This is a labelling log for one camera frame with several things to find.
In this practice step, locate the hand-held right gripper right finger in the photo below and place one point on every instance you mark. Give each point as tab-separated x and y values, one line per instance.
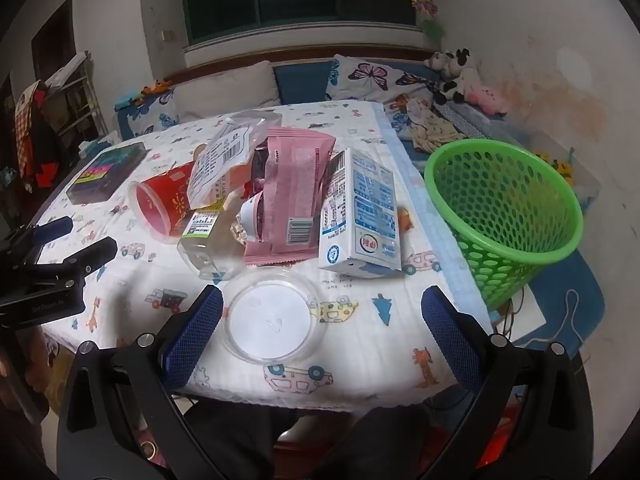
450	340

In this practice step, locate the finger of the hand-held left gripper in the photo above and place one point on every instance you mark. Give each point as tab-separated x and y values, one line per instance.
90	255
55	227

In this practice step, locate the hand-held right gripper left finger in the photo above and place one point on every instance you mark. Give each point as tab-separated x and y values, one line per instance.
195	340

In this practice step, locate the green plastic mesh basket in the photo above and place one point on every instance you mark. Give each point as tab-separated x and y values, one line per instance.
500	260

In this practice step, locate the dark colourful box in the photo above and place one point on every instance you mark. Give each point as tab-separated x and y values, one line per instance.
107	172

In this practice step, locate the teal tissue box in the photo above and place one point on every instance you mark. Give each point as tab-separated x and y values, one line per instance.
91	149

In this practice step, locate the white printed blanket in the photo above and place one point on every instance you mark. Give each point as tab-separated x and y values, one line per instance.
360	370

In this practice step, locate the clear bottle with green label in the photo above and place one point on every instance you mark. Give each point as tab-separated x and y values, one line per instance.
205	242

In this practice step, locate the red paper cup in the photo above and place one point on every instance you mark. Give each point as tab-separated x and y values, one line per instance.
170	195

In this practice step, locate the hanging red black clothes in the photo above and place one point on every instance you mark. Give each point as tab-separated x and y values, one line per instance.
32	130

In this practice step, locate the blue floor mat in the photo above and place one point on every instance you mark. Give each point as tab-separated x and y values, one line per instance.
560	290

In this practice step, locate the small pink white wrapper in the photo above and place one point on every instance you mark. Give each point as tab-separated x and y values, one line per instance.
250	217

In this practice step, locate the white clothes rack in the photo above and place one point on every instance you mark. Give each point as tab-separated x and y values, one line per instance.
77	87

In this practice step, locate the teal toy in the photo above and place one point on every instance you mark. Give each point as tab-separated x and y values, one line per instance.
126	101

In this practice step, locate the small butterfly print pillow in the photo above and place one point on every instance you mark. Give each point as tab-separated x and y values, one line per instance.
155	115

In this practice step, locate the white blue milk carton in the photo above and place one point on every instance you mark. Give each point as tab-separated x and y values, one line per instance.
365	210

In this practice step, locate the person's dark trousers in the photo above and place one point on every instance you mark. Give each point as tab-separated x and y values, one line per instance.
310	450

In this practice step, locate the clear labelled plastic bag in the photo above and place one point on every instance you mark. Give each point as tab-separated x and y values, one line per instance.
220	160

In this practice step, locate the orange plush toy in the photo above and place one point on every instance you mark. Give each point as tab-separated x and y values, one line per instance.
152	88

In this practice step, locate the dark wooden door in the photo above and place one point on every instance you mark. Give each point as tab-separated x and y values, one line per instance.
52	40

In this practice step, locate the pink snack packet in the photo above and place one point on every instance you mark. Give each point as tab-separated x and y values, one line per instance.
295	180

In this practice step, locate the clear storage box with toys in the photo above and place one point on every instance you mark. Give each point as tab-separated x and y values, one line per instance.
555	165

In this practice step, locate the beige printed cloth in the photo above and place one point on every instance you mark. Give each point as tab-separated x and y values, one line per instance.
435	127

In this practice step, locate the beige pillow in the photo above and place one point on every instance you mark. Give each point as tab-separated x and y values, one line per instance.
225	90

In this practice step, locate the folded checkered blanket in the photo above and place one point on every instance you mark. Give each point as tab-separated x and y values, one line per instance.
470	120

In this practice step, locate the pink plush toy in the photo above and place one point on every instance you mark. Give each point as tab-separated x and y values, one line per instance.
485	101

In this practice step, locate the black white cow plush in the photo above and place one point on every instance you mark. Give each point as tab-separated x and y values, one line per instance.
462	77

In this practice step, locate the large butterfly print pillow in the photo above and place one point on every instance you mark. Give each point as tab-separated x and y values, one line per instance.
370	80

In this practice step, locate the grey plush toy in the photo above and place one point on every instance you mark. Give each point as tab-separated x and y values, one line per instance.
434	61

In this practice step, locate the colourful pinwheel wall decoration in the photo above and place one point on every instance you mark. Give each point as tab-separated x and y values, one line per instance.
425	5

